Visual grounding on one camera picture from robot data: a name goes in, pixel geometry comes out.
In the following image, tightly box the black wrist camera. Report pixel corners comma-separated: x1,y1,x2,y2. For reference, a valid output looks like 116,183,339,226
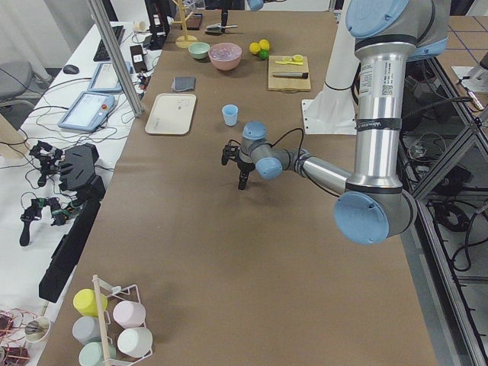
221,140,240,165

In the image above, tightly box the steel cylindrical rod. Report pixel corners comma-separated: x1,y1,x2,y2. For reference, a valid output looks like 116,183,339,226
271,72,309,79

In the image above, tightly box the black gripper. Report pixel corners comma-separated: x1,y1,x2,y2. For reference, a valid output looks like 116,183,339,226
237,159,255,191

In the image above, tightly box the wooden cup tree stand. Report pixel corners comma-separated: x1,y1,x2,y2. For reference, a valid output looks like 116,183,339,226
172,0,198,49

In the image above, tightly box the yellow lemon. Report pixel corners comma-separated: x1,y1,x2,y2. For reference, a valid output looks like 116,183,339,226
258,39,271,51
249,42,261,55

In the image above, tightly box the pink cup in rack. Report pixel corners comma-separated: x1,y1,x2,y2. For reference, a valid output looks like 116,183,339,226
113,300,146,329

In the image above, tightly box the dark grey folded cloth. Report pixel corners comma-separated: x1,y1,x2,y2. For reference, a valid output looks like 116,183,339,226
172,76,196,92

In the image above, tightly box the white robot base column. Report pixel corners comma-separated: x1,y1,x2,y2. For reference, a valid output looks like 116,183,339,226
302,5,359,135

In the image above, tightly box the yellow plastic knife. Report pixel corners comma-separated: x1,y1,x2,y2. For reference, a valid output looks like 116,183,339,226
274,58,293,65

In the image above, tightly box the wooden cutting board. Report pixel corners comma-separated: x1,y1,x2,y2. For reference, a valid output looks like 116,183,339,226
268,54,311,92

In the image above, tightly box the white cup in rack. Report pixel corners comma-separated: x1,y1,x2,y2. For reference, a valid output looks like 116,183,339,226
117,327,153,358

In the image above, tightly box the pink bowl of ice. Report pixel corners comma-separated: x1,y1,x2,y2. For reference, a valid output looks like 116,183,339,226
208,43,242,71

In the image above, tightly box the black computer mouse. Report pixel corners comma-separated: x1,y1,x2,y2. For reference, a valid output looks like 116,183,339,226
63,64,79,75

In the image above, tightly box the beige rabbit tray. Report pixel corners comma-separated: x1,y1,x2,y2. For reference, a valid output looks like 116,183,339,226
145,93,197,136

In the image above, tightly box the green lime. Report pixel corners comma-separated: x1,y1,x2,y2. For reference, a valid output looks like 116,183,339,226
258,50,268,60

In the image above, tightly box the blue teach pendant tablet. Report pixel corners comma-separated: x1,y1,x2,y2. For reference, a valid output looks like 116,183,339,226
57,91,115,132

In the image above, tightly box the metal ice scoop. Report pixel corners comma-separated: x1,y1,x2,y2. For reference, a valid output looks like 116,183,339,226
205,23,238,35

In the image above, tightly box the mint green bowl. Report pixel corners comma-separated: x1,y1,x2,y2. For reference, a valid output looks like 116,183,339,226
188,42,210,60

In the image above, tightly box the grey cup in rack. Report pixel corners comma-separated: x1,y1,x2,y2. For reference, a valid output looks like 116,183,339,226
72,316,101,345

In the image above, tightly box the yellow cup in rack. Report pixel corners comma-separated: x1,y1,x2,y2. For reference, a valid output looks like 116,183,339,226
72,288,98,317

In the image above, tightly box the green cup in rack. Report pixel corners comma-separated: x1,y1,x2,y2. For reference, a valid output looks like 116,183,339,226
78,342,104,366

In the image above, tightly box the black keyboard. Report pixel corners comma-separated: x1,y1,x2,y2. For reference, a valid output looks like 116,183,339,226
92,24,126,63

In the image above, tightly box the aluminium frame post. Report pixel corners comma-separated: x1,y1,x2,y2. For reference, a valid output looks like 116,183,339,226
87,0,143,117

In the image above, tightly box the white wire cup rack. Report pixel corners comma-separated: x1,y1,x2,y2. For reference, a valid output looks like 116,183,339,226
92,274,153,365

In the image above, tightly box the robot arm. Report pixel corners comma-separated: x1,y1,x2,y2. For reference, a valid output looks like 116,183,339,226
220,0,278,30
222,1,451,245

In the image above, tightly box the light blue plastic cup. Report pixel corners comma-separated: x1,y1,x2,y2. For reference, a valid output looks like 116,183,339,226
221,104,239,127

